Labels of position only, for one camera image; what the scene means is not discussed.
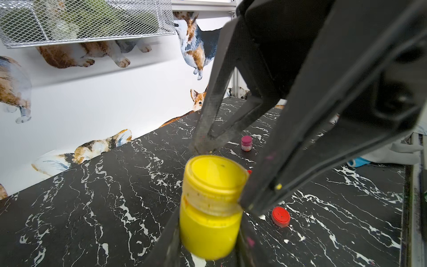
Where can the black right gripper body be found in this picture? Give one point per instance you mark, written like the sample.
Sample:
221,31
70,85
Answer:
285,31

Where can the white wire mesh basket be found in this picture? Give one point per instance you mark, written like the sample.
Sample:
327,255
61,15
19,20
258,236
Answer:
162,10

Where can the yellow paint jar lid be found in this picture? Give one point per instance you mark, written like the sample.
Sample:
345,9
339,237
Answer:
213,185

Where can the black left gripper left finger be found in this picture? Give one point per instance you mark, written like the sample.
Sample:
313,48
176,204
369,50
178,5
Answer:
167,250

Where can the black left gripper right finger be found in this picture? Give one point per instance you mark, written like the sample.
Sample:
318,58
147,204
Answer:
249,250

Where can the green fern plant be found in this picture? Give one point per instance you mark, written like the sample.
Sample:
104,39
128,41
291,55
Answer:
69,20

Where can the red paint jar lid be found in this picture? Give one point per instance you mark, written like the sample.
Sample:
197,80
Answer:
280,217

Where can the magenta paint jar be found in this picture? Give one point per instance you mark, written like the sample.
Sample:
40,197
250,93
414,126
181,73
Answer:
246,143

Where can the aluminium front rail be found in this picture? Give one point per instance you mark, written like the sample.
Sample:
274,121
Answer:
414,219

